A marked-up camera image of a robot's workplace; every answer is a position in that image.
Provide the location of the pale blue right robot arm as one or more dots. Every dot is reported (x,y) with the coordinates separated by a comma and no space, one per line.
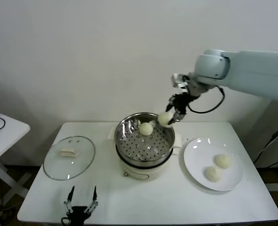
(259,70)

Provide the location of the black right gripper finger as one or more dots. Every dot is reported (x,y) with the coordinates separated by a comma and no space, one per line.
(170,102)
(179,116)

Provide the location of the cream electric cooker pot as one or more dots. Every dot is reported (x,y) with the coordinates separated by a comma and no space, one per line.
(141,173)

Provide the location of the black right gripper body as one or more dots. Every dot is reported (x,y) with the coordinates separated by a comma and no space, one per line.
(182,102)

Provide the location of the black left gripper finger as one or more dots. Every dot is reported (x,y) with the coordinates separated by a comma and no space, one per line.
(94,194)
(70,194)

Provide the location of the stainless steel steamer basket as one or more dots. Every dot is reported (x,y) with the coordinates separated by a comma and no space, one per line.
(129,146)

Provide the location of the white steamed baozi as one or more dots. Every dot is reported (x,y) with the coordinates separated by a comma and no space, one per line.
(145,129)
(223,161)
(163,118)
(213,174)

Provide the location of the white folding side table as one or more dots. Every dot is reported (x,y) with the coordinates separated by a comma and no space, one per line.
(9,134)

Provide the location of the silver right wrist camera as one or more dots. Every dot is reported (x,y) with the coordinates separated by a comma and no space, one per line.
(179,80)

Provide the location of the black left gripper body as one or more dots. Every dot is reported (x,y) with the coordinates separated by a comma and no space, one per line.
(80,211)

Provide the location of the white round plate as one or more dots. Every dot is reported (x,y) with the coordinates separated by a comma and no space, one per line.
(231,181)

